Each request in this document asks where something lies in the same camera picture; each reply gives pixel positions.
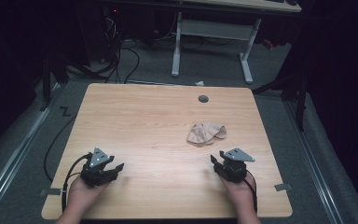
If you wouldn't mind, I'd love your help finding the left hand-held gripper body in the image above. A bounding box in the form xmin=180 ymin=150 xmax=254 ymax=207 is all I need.
xmin=79 ymin=147 xmax=116 ymax=189

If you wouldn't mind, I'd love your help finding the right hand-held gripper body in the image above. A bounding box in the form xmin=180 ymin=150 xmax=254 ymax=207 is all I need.
xmin=217 ymin=147 xmax=256 ymax=184

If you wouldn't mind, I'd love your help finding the beige cloth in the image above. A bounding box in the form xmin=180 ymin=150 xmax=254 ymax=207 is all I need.
xmin=186 ymin=121 xmax=227 ymax=146

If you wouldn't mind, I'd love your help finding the person's left hand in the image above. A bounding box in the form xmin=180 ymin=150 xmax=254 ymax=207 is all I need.
xmin=65 ymin=175 xmax=111 ymax=217

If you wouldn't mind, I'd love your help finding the grey tape strip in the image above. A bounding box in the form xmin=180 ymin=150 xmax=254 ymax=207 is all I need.
xmin=274 ymin=183 xmax=293 ymax=192
xmin=40 ymin=188 xmax=63 ymax=197

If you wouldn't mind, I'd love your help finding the black stand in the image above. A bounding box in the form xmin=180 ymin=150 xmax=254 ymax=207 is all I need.
xmin=252 ymin=62 xmax=311 ymax=132
xmin=38 ymin=52 xmax=70 ymax=112

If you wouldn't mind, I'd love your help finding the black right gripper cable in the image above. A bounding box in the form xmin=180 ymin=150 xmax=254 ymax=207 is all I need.
xmin=242 ymin=169 xmax=259 ymax=214

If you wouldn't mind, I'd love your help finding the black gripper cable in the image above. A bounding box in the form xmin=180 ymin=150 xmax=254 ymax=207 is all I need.
xmin=61 ymin=152 xmax=93 ymax=213
xmin=242 ymin=169 xmax=259 ymax=214

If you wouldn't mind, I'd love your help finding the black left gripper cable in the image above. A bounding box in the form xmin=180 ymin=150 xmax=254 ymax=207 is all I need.
xmin=61 ymin=152 xmax=93 ymax=213

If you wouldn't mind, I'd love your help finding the black floor cable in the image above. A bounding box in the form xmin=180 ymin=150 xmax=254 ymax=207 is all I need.
xmin=43 ymin=114 xmax=78 ymax=183

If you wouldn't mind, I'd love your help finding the metal floor rail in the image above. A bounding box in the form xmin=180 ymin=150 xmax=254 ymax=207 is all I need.
xmin=284 ymin=100 xmax=345 ymax=224
xmin=0 ymin=81 xmax=62 ymax=221

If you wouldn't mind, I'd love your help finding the bundle of black cables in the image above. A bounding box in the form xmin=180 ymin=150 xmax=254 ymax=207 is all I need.
xmin=64 ymin=12 xmax=175 ymax=84

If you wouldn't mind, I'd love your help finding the white metal frame desk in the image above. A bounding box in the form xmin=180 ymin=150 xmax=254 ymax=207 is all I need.
xmin=171 ymin=0 xmax=303 ymax=85

